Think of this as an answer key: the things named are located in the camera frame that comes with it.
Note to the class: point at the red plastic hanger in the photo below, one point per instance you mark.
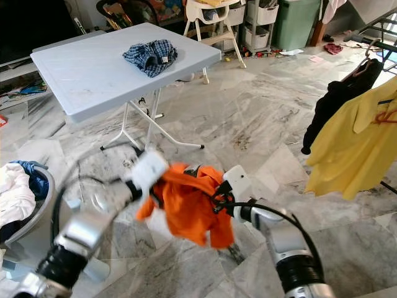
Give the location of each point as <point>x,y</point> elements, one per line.
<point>386,115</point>

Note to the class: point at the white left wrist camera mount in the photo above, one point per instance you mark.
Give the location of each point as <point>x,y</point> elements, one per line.
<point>150,171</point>

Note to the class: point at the blue cloth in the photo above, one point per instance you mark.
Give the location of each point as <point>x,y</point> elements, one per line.
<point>37,179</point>

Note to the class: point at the black child tricycle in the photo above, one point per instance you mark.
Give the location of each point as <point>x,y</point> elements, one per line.
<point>116,13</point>

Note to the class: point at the black television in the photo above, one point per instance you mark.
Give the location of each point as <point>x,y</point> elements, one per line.
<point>34,31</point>

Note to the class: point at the grey folding table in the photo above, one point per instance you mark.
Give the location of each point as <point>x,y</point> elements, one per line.
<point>93,74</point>

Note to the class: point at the green laundry bin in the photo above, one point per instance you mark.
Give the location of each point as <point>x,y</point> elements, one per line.
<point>298,26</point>

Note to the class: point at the white television shelf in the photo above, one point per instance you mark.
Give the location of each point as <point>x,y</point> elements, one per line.
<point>18,87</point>

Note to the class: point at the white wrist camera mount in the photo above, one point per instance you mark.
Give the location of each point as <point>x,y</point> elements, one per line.
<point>239,180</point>
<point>150,171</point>

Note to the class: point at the pink towel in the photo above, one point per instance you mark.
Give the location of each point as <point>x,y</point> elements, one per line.
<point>335,11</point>

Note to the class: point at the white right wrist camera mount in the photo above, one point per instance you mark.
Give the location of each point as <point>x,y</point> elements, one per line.
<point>239,180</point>

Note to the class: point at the white clothes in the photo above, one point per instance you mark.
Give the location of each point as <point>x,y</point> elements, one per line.
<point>15,192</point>

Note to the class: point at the orange cloth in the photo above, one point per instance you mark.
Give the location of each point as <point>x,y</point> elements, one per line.
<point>189,208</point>

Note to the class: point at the white drawer trolley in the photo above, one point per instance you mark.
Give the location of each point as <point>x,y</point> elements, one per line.
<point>260,25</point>

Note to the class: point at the black shirt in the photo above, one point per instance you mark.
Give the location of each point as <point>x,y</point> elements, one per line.
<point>335,102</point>

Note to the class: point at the white baby high chair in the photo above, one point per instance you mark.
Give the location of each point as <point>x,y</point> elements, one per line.
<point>214,28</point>

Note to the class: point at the blue plaid shorts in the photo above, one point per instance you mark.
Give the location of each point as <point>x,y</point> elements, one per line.
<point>150,58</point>

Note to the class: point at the yellow polo shirt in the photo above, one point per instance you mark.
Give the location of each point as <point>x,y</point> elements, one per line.
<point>353,155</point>

